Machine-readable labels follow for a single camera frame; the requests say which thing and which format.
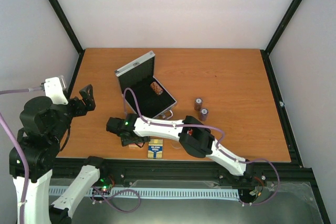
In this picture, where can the purple poker chip stack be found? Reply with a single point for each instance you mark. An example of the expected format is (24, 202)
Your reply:
(203, 114)

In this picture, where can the aluminium poker case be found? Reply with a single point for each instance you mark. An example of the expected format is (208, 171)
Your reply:
(138, 75)

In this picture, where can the blue gold card deck box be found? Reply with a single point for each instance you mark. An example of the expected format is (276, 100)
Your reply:
(155, 148)

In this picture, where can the black aluminium frame rail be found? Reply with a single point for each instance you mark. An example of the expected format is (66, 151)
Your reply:
(125, 171)

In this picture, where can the light blue cable duct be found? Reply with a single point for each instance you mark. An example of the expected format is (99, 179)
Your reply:
(158, 193)

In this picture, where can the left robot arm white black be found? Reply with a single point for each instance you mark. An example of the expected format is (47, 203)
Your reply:
(31, 161)

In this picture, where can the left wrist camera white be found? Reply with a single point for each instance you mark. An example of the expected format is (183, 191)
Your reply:
(54, 88)

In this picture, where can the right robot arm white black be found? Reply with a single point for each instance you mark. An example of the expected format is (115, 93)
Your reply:
(195, 138)

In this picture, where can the brown poker chip stack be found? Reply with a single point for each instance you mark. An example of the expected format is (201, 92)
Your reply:
(198, 104)
(156, 88)

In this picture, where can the green lit circuit board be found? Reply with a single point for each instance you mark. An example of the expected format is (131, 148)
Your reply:
(105, 185)

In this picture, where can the clear round dealer button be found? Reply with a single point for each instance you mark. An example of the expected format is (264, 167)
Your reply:
(176, 145)

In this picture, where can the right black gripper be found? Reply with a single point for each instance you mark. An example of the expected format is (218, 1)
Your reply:
(125, 141)

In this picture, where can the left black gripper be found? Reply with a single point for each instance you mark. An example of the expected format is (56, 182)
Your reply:
(82, 108)

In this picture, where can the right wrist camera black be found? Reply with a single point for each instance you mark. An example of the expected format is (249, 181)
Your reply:
(114, 125)

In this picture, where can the red card deck box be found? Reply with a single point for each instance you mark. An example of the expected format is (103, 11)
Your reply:
(136, 145)

